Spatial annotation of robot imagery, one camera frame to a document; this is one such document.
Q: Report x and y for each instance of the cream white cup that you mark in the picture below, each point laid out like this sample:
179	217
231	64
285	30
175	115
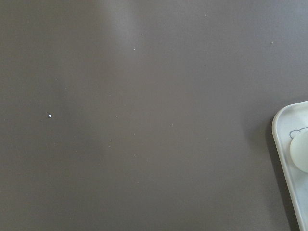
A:
299	151

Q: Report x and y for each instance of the beige rabbit tray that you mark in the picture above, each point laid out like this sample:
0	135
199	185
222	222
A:
289	122

